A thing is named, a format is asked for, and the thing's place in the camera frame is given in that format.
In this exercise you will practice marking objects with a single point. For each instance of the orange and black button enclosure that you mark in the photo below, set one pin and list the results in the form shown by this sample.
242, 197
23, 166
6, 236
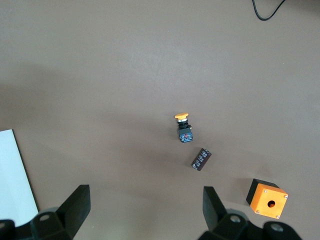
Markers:
268, 200

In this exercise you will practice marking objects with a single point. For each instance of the yellow mushroom push button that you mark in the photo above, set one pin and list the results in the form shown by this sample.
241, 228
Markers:
184, 130

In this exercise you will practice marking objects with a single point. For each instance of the white drawer cabinet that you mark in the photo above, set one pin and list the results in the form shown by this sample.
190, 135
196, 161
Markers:
12, 170

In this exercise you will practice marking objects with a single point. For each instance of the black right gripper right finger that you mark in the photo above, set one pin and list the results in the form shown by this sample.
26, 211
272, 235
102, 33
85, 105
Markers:
212, 210

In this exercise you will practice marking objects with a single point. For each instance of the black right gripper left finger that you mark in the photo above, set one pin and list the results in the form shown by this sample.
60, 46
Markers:
75, 207

